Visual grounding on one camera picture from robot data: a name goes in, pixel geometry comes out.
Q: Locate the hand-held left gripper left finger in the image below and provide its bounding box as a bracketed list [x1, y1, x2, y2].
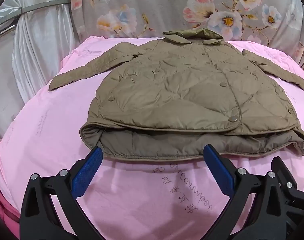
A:
[20, 146, 104, 240]

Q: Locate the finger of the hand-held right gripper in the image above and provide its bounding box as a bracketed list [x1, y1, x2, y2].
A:
[271, 156, 304, 240]

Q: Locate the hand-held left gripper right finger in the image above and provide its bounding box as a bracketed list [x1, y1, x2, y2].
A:
[203, 144, 290, 240]

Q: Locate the olive quilted jacket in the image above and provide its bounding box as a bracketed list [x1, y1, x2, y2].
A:
[48, 29, 304, 160]

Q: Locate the pink blanket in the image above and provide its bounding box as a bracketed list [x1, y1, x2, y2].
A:
[0, 35, 304, 240]

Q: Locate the dark pink cloth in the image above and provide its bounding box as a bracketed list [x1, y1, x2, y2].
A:
[0, 177, 20, 232]

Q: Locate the white curtain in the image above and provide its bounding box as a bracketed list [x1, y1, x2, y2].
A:
[0, 0, 80, 105]

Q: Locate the grey floral cloth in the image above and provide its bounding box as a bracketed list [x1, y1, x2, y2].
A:
[69, 0, 304, 71]

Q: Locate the metal curtain rail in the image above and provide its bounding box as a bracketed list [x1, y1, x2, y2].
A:
[0, 0, 71, 42]

